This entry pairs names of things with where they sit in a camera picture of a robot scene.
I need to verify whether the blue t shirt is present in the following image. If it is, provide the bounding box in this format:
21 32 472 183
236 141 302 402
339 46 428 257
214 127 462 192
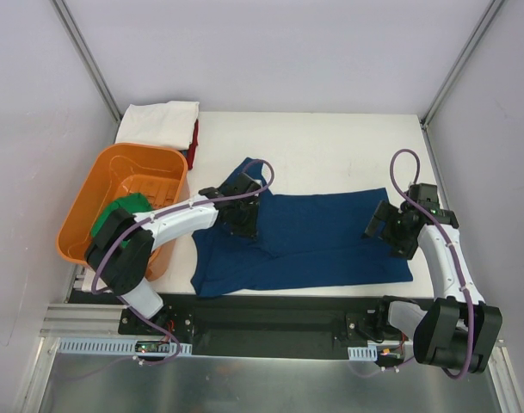
190 157 414 299

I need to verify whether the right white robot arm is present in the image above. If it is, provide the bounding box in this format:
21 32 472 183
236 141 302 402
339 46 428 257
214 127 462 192
356 183 502 376

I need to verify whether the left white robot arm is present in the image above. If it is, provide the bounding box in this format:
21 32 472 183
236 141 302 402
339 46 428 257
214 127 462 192
85 172 262 335

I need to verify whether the red folded t shirt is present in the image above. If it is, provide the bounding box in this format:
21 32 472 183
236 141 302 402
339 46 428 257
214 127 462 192
185 120 199 170

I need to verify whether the green t shirt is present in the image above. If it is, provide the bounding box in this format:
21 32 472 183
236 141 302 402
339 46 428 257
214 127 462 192
87 193 153 255

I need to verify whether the white folded t shirt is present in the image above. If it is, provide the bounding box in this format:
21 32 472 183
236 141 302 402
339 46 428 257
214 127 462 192
115 101 200 151

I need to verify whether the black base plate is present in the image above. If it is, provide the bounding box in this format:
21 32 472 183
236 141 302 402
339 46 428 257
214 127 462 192
118 293 422 358

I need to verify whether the right slotted cable duct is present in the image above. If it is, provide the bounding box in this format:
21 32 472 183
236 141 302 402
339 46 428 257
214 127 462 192
348 345 378 362

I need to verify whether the slotted cable duct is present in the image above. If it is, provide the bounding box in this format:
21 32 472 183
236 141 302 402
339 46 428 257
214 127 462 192
348 345 378 362
59 337 192 357

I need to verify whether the aluminium frame rail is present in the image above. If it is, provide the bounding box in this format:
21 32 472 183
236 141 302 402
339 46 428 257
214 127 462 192
41 300 508 345

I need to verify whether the left slotted cable duct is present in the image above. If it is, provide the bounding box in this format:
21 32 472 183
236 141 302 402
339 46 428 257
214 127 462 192
59 337 192 357

